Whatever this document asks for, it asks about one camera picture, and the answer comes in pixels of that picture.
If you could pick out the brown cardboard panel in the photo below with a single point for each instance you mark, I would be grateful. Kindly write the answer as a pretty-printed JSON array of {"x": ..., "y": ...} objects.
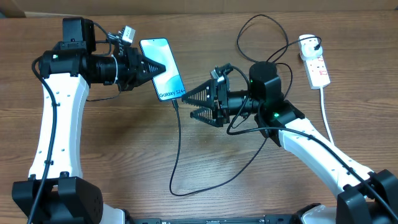
[{"x": 22, "y": 8}]

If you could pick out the white power extension strip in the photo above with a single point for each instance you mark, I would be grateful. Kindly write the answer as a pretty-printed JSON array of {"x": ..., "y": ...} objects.
[{"x": 317, "y": 73}]

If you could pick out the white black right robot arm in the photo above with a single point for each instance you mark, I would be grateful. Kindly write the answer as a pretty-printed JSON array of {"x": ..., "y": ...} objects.
[{"x": 362, "y": 195}]

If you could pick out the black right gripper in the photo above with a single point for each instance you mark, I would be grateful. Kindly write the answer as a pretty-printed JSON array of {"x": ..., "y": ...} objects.
[{"x": 215, "y": 91}]

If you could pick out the white charger plug adapter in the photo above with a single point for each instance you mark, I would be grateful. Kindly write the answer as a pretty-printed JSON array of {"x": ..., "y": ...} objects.
[{"x": 307, "y": 45}]

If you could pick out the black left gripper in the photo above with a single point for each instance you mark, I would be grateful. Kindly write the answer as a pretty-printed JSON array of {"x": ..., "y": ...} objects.
[{"x": 136, "y": 74}]

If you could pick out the blue Galaxy smartphone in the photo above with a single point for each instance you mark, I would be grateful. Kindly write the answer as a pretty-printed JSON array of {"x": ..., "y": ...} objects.
[{"x": 168, "y": 83}]

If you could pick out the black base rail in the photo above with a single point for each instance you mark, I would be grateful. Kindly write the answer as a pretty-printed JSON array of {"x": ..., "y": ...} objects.
[{"x": 266, "y": 219}]

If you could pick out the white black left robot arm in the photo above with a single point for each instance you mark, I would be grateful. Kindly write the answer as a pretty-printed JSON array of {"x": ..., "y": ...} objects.
[{"x": 55, "y": 190}]

